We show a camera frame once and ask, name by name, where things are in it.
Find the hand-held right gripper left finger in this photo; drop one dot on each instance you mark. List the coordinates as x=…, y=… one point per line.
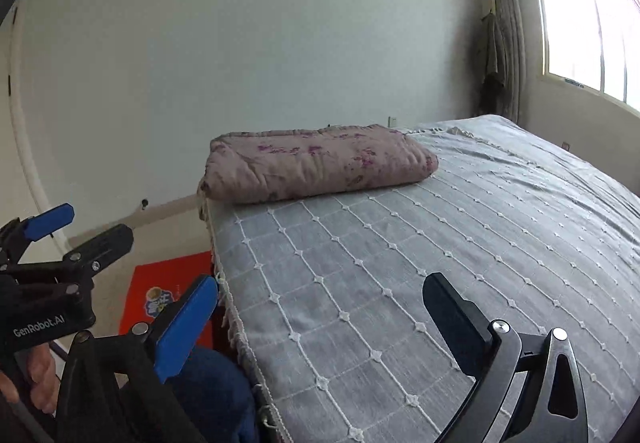
x=185, y=328

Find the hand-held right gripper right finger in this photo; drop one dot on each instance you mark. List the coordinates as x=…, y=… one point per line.
x=460, y=318

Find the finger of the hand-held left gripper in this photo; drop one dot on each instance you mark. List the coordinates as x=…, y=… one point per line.
x=105, y=245
x=50, y=220

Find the pink floral padded coat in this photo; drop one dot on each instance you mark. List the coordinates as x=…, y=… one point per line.
x=320, y=168

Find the hanging dark clothes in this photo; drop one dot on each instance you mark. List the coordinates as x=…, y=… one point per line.
x=492, y=68

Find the person's left hand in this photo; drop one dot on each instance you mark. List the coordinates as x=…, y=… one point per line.
x=42, y=378

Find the red printed carton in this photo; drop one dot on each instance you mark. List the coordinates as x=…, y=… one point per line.
x=155, y=278

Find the person's leg in blue jeans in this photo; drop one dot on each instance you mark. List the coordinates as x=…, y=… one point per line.
x=215, y=393

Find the grey-blue textured bedspread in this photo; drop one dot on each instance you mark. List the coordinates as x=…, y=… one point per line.
x=400, y=243

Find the grey patterned curtain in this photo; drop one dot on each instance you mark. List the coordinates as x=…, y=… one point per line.
x=505, y=23

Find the window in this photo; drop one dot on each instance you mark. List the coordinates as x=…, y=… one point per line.
x=585, y=33

